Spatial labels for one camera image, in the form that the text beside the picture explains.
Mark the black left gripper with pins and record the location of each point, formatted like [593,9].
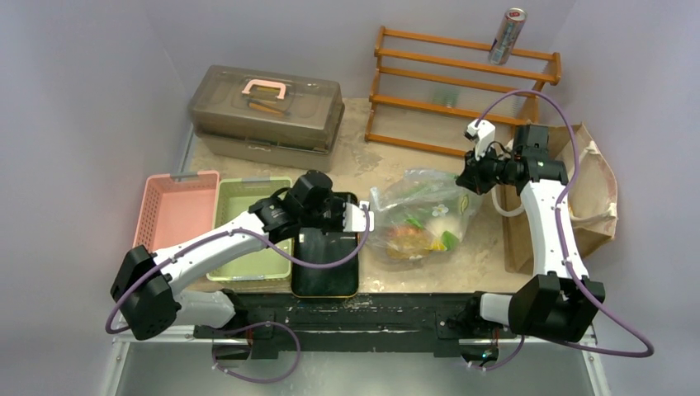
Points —
[338,202]

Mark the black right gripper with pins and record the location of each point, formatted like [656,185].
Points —
[471,172]

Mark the clear plastic grocery bag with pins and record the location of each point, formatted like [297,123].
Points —
[405,206]

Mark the brown bread piece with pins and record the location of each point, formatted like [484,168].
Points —
[409,247]

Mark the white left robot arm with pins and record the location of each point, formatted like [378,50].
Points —
[151,291]

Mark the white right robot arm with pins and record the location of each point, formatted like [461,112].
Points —
[560,301]

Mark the white cauliflower piece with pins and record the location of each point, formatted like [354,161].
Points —
[446,224]

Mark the green plastic basket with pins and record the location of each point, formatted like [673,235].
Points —
[255,270]

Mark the brown paper bag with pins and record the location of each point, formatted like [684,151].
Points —
[593,201]

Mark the orange wooden rack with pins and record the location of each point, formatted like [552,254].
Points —
[426,89]

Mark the brown translucent storage box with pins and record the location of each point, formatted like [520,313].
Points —
[299,131]

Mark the pink plastic basket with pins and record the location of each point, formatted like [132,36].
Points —
[176,208]

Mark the silver drink can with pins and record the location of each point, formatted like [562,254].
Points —
[507,35]

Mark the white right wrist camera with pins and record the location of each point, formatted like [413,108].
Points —
[481,133]

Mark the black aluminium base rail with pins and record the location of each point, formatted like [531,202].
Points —
[371,344]

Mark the pink box handle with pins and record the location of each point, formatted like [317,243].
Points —
[278,87]

